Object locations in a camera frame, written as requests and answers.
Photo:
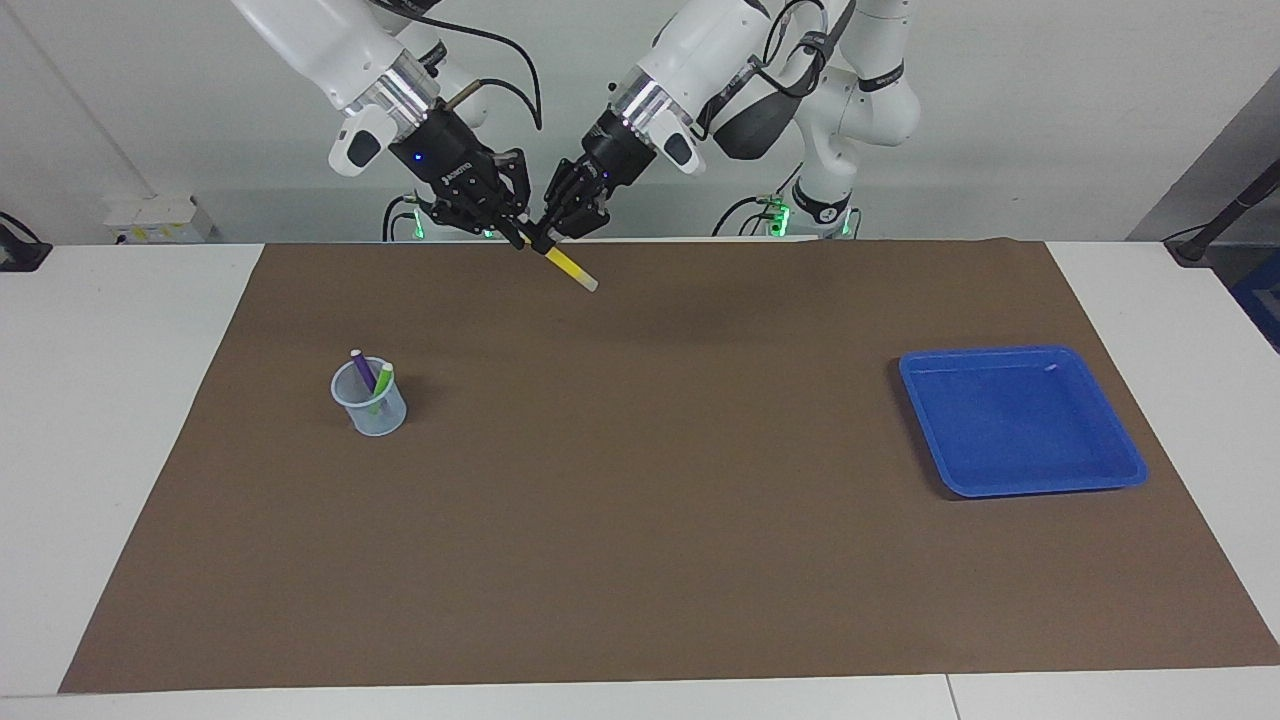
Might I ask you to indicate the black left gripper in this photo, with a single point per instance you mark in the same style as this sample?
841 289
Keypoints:
610 160

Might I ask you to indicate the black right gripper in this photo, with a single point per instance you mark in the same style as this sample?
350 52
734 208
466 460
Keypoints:
450 165

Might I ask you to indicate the yellow highlighter pen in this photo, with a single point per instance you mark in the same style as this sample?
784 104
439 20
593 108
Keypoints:
572 268

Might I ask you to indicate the purple highlighter pen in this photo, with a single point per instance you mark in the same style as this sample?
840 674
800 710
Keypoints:
363 372

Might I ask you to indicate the green highlighter pen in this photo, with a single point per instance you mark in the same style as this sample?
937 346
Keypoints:
380 385

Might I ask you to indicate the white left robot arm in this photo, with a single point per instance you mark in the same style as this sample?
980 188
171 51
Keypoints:
860 100

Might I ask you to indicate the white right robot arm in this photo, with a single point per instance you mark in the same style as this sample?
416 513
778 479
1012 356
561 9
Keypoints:
320 40

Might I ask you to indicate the translucent white plastic cup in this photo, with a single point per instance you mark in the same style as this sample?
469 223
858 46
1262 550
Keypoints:
375 418

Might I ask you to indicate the white power strip box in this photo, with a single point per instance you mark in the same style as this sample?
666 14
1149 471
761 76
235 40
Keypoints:
150 220

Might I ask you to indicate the large brown table mat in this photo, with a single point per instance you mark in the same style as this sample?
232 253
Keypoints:
640 560

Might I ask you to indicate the blue plastic tray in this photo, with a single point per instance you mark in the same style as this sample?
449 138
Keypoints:
1010 420

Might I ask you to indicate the black stand leg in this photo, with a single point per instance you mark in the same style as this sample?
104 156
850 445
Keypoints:
1225 215

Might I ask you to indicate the blue crate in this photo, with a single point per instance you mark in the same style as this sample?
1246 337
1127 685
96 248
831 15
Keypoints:
1262 300

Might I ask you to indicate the black clamp mount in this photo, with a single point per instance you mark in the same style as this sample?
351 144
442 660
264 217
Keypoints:
20 250

